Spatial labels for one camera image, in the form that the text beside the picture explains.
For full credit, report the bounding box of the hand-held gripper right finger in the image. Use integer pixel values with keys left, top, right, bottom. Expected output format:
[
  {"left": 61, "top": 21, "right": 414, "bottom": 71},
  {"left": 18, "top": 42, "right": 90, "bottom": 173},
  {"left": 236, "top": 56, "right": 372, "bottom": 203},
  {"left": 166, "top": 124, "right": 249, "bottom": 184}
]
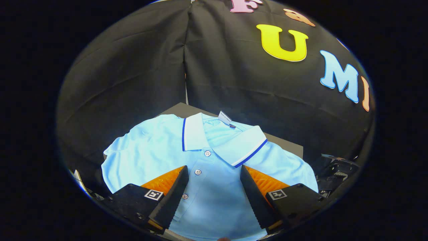
[{"left": 240, "top": 165, "right": 327, "bottom": 235}]

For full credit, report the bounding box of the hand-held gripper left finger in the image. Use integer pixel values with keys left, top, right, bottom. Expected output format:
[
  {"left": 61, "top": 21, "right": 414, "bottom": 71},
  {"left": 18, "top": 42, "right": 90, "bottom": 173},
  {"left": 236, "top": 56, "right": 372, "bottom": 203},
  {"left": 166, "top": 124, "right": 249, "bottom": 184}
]
[{"left": 100, "top": 165, "right": 190, "bottom": 235}]

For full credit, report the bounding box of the light blue polo shirt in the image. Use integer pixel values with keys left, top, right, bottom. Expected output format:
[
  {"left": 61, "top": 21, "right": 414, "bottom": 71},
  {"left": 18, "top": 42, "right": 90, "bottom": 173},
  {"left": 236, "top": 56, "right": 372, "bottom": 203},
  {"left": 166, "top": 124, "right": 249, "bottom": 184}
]
[{"left": 101, "top": 111, "right": 319, "bottom": 241}]

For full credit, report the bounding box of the grey cabinet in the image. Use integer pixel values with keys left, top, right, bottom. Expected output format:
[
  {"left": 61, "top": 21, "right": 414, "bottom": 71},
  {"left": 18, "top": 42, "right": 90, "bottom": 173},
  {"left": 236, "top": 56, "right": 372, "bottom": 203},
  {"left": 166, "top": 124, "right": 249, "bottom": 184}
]
[{"left": 102, "top": 102, "right": 304, "bottom": 161}]

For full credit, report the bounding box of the black backdrop cloth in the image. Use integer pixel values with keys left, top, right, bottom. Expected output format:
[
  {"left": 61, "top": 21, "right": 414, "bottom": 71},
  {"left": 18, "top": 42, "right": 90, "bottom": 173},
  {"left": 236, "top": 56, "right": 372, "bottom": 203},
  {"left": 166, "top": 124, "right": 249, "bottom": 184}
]
[{"left": 56, "top": 0, "right": 377, "bottom": 198}]

